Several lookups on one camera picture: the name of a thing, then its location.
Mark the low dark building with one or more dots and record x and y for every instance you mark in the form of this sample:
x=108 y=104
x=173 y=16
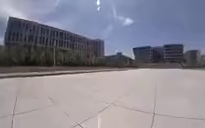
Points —
x=118 y=60

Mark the pale concrete paved plaza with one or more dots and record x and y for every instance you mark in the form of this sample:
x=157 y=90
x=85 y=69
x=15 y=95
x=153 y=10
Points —
x=123 y=90

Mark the pole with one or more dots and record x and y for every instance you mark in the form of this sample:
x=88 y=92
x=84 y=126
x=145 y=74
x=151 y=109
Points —
x=54 y=55

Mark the wide pale stairs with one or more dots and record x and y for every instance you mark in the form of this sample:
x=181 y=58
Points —
x=160 y=65

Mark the robot's own part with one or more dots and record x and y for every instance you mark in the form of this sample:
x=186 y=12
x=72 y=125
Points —
x=98 y=122

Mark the long grey multi-storey building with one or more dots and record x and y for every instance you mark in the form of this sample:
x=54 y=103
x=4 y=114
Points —
x=40 y=35

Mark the blue glass twin building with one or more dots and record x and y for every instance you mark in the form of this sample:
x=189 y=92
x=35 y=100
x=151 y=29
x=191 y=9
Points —
x=173 y=51

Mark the dark raised ground strip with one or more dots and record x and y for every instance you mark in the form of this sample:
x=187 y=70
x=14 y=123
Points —
x=30 y=70

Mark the row of trees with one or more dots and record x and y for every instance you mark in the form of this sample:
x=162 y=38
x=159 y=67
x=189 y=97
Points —
x=23 y=56

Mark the pale grey building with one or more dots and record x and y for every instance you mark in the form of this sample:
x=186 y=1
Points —
x=191 y=57

